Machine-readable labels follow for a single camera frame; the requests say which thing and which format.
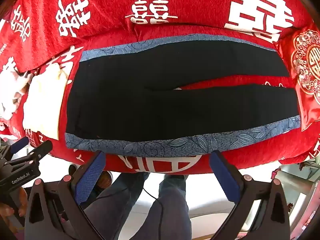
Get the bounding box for red blanket with white characters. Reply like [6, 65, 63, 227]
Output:
[0, 0, 320, 175]

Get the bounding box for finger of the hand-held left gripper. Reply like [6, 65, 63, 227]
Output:
[4, 140, 53, 172]
[0, 136, 29, 161]

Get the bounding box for cream cloth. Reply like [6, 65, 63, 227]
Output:
[22, 62, 73, 140]

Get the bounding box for brown slipper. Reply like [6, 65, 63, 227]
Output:
[96, 170, 114, 190]

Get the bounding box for person's left leg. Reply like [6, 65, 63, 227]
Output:
[84, 171, 150, 240]

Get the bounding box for person's left hand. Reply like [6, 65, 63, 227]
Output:
[0, 187, 28, 221]

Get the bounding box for white patterned cloth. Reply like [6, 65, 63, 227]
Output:
[0, 67, 33, 123]

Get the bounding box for white furniture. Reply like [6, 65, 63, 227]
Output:
[271, 160, 320, 233]

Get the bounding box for black cable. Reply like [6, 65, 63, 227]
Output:
[141, 177, 160, 200]

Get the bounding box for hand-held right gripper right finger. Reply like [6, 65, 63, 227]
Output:
[209, 151, 292, 240]

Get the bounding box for person's leg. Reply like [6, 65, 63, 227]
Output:
[135, 174, 190, 240]
[84, 171, 150, 240]

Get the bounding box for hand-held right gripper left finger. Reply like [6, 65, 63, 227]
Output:
[24, 151, 107, 240]

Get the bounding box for red embroidered pillow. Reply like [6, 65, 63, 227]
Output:
[274, 25, 320, 132]

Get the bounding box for black pants with blue stripes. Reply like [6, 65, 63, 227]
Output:
[64, 35, 302, 157]

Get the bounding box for person's right leg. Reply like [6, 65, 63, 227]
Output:
[135, 174, 190, 240]

